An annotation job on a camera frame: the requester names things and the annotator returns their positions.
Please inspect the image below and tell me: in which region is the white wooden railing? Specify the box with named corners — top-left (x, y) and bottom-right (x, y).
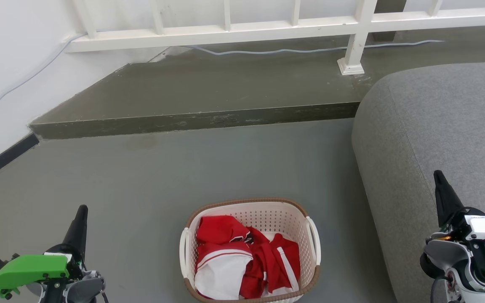
top-left (65, 0), bottom-right (485, 76)

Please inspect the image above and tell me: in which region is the white garment with red trim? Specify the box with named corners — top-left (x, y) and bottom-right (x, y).
top-left (194, 243), bottom-right (253, 300)

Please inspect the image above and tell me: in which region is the cream perforated laundry basket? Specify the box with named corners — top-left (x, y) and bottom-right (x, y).
top-left (179, 197), bottom-right (322, 303)

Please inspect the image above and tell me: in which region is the grey fabric sofa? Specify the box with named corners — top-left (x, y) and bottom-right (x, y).
top-left (351, 61), bottom-right (485, 303)

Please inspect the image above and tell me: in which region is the black baseboard strip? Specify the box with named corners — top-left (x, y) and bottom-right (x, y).
top-left (0, 133), bottom-right (40, 189)

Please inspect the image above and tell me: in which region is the pale cable on wall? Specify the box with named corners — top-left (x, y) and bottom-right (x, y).
top-left (0, 33), bottom-right (88, 122)

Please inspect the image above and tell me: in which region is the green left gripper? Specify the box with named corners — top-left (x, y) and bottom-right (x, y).
top-left (0, 205), bottom-right (88, 298)

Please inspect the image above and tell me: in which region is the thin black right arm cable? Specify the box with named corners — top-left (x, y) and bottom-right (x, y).
top-left (429, 277), bottom-right (442, 303)

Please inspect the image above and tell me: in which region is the red sports jersey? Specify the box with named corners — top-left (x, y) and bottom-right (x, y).
top-left (195, 215), bottom-right (301, 299)

